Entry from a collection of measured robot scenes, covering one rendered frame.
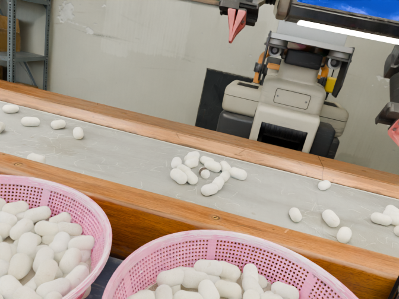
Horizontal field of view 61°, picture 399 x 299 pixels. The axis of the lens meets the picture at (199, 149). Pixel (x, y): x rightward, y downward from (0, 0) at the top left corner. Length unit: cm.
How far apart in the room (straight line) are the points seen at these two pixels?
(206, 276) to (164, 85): 245
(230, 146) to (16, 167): 46
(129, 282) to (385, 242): 42
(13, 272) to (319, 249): 36
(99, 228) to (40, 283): 9
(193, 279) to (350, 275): 20
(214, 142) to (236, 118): 73
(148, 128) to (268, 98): 55
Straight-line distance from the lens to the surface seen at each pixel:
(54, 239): 45
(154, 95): 283
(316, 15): 50
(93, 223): 45
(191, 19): 272
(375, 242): 63
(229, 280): 44
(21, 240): 44
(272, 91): 124
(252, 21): 96
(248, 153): 80
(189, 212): 47
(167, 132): 82
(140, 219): 48
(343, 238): 57
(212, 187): 58
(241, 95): 150
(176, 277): 40
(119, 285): 36
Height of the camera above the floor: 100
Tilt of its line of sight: 19 degrees down
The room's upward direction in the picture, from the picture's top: 12 degrees clockwise
